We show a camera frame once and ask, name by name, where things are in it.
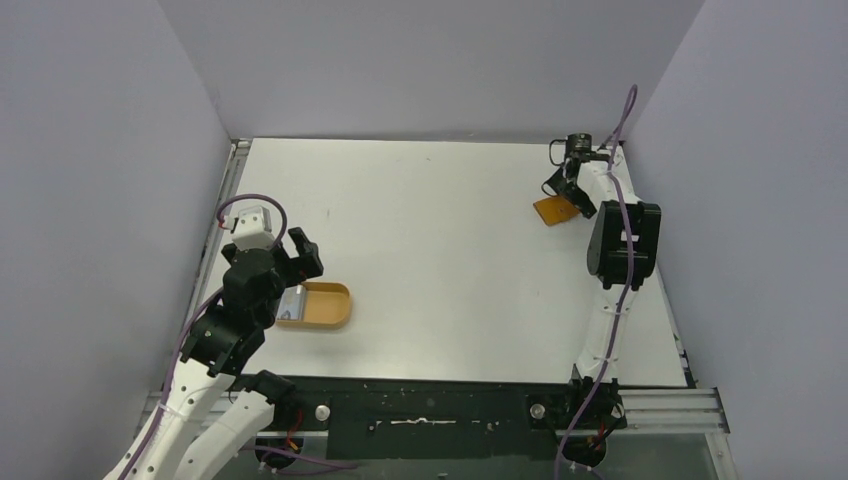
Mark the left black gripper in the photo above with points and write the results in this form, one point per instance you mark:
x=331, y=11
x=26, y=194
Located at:
x=308, y=262

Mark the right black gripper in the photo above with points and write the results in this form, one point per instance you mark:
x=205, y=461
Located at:
x=570, y=176

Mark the orange leather card holder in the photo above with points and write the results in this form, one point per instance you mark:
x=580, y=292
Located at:
x=554, y=210

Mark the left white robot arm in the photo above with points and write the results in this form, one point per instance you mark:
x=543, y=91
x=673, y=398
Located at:
x=213, y=349

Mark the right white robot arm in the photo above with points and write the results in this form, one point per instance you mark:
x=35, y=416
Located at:
x=621, y=255

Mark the credit card in tray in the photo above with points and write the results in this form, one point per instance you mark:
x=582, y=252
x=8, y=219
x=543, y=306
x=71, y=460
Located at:
x=292, y=304

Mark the orange plastic tray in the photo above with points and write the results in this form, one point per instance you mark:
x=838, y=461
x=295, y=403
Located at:
x=328, y=307

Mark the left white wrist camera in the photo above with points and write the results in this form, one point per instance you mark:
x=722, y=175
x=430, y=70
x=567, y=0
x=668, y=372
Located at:
x=252, y=229

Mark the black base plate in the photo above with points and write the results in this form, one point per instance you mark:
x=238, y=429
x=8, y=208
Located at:
x=339, y=415

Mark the aluminium frame rail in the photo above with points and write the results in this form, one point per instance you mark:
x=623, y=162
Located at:
x=688, y=411

